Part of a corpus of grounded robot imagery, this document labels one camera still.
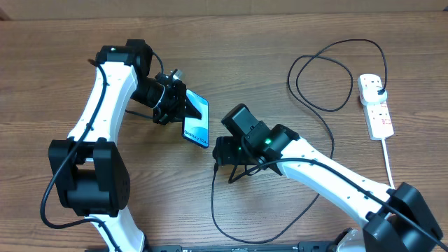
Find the Galaxy S24+ smartphone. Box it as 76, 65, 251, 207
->
182, 90, 209, 148

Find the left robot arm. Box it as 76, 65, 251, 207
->
48, 39, 209, 251

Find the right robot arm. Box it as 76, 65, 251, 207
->
213, 104, 447, 252

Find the white charger plug adapter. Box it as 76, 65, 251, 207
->
360, 86, 388, 106

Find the white power strip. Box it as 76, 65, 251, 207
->
357, 73, 395, 141

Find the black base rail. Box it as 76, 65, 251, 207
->
83, 240, 340, 252

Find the white power strip cord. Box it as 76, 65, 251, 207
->
380, 138, 396, 190

